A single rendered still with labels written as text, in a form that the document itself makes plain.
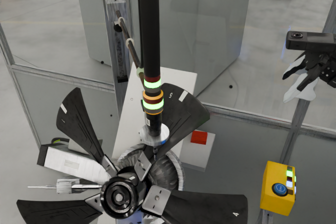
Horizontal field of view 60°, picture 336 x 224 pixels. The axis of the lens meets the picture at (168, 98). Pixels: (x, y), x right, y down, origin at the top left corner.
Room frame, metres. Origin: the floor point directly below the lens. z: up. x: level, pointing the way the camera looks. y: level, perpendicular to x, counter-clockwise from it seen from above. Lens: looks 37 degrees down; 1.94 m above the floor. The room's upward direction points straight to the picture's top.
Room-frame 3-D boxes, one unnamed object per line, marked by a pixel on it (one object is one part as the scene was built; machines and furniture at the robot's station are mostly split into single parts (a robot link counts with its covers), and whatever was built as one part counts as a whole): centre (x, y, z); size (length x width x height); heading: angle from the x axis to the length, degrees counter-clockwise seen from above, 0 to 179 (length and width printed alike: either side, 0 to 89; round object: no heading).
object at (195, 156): (1.06, -0.04, 0.85); 0.36 x 0.24 x 0.03; 71
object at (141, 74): (0.79, 0.11, 1.54); 0.54 x 0.01 x 0.01; 16
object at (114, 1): (1.10, 0.20, 1.54); 0.10 x 0.07 x 0.08; 16
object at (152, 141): (0.51, 0.03, 1.50); 0.09 x 0.07 x 0.10; 16
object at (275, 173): (0.66, -0.41, 1.02); 0.16 x 0.10 x 0.11; 161
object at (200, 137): (1.08, -0.16, 0.87); 0.08 x 0.08 x 0.02; 77
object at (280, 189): (0.62, -0.39, 1.08); 0.04 x 0.04 x 0.02
